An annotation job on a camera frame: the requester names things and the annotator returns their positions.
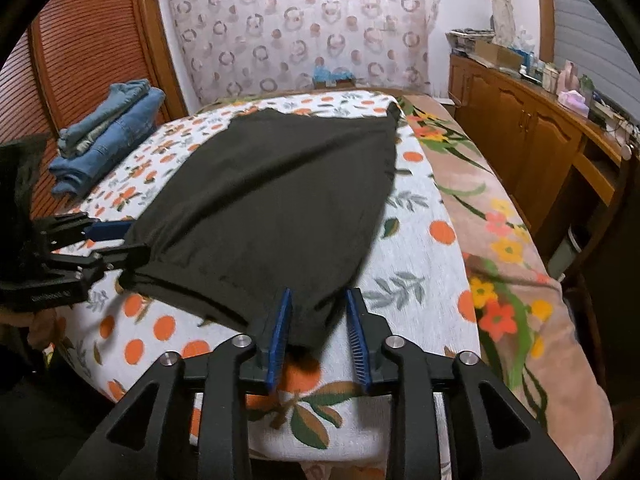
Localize orange print bed sheet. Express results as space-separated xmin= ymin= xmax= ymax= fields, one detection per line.
xmin=49 ymin=91 xmax=482 ymax=462

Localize black pants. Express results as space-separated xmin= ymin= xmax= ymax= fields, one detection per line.
xmin=120 ymin=105 xmax=404 ymax=357

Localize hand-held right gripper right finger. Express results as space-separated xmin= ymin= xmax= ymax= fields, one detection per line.
xmin=346 ymin=288 xmax=582 ymax=480

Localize floral blanket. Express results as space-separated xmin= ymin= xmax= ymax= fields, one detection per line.
xmin=390 ymin=91 xmax=617 ymax=480

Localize woven basket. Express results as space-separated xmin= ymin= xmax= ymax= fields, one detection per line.
xmin=445 ymin=27 xmax=497 ymax=57

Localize grey window blind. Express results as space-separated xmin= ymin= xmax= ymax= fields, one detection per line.
xmin=549 ymin=0 xmax=640 ymax=127

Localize brown louvered wardrobe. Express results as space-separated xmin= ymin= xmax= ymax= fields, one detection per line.
xmin=0 ymin=0 xmax=189 ymax=153

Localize ring pattern curtain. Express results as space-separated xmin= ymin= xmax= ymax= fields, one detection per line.
xmin=159 ymin=0 xmax=442 ymax=107

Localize small box with blue bag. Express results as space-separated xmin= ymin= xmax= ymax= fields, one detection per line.
xmin=311 ymin=66 xmax=357 ymax=91

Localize grey trash bin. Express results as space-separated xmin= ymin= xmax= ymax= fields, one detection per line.
xmin=546 ymin=226 xmax=589 ymax=282

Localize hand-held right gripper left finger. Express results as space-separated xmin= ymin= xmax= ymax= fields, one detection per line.
xmin=59 ymin=288 xmax=294 ymax=480

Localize person's left hand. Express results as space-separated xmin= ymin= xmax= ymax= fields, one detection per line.
xmin=26 ymin=307 xmax=68 ymax=352

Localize light blue folded jeans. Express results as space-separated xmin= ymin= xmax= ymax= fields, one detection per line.
xmin=56 ymin=78 xmax=152 ymax=159

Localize open cardboard box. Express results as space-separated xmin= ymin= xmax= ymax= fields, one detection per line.
xmin=471 ymin=39 xmax=524 ymax=74

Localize pink tissue box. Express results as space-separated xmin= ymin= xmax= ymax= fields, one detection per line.
xmin=556 ymin=89 xmax=592 ymax=117

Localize wooden sideboard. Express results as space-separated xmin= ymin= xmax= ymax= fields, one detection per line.
xmin=446 ymin=54 xmax=640 ymax=282

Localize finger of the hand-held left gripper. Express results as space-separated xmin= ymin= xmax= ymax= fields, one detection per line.
xmin=49 ymin=242 xmax=152 ymax=287
xmin=36 ymin=212 xmax=137 ymax=249

